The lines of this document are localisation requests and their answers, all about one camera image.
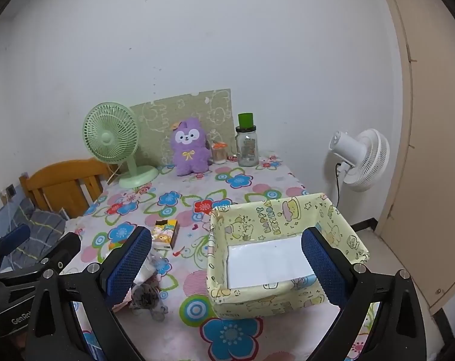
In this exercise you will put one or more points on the floral tablecloth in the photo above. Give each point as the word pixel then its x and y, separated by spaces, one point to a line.
pixel 227 195

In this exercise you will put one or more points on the glass jar mug green lid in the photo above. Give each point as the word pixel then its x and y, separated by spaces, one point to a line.
pixel 247 150

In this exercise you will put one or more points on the yellow cartoon fabric storage box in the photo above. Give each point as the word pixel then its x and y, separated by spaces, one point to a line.
pixel 250 225

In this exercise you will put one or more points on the green patterned board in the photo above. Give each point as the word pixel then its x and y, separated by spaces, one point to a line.
pixel 156 120

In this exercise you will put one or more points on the wooden bed headboard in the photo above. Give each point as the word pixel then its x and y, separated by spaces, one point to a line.
pixel 62 180

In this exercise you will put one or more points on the clear plastic bag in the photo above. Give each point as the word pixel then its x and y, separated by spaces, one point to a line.
pixel 148 297

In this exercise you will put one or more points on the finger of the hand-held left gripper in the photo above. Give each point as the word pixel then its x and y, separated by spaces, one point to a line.
pixel 66 248
pixel 13 237

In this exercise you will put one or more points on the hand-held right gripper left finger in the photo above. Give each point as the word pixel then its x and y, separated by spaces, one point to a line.
pixel 131 263

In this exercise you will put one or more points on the grey plaid pillow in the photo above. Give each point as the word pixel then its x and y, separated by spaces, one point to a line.
pixel 43 225

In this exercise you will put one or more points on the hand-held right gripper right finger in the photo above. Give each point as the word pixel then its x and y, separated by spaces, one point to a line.
pixel 323 267

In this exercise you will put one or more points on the ribbed clear glass cup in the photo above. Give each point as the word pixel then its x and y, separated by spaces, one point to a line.
pixel 219 157

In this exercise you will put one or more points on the wall socket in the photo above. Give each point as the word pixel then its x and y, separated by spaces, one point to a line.
pixel 10 191

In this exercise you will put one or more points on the orange stick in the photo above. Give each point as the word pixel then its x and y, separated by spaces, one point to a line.
pixel 220 144

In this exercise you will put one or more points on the cartoon printed tissue pack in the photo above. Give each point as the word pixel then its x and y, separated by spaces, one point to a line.
pixel 165 233

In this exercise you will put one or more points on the beige door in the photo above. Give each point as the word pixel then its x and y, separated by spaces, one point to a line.
pixel 438 158

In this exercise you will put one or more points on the white paper sheet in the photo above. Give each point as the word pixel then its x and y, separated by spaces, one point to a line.
pixel 265 259

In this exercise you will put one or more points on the purple plush toy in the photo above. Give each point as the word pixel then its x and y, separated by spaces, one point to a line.
pixel 190 154

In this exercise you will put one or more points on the green desk fan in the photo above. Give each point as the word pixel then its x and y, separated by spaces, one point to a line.
pixel 107 135

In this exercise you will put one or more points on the white standing fan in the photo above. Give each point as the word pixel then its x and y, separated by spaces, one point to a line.
pixel 366 158

